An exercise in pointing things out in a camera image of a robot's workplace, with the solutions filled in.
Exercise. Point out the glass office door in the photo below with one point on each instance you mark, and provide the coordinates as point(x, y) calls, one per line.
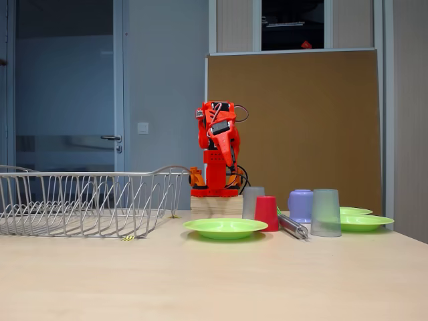
point(67, 50)

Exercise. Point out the purple plastic mug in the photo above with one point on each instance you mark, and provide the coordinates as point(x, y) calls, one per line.
point(299, 205)

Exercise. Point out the translucent grey plastic cup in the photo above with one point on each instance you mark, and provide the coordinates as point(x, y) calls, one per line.
point(249, 204)
point(326, 214)

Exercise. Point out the green plastic plate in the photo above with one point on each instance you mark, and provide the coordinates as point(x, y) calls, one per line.
point(354, 211)
point(224, 229)
point(361, 222)

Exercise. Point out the brown cork board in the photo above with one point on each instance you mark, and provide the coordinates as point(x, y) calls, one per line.
point(301, 117)

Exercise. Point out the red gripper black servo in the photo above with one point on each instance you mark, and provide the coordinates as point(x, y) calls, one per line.
point(223, 140)

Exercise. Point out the wooden base block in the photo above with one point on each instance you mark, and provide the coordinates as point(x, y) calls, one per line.
point(214, 204)

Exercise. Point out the white light switch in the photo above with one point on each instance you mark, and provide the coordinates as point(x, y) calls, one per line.
point(143, 128)

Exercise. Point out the door lock plate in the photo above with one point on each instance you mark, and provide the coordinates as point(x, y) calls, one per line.
point(119, 148)

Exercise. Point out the orange plastic clamp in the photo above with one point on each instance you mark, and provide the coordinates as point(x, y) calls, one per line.
point(235, 180)

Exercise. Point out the small red tag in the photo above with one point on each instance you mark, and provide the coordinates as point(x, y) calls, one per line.
point(306, 44)

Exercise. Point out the red plastic cup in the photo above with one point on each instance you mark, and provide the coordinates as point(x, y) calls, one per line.
point(266, 214)

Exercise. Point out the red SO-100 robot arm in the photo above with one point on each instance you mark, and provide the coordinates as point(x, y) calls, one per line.
point(214, 174)

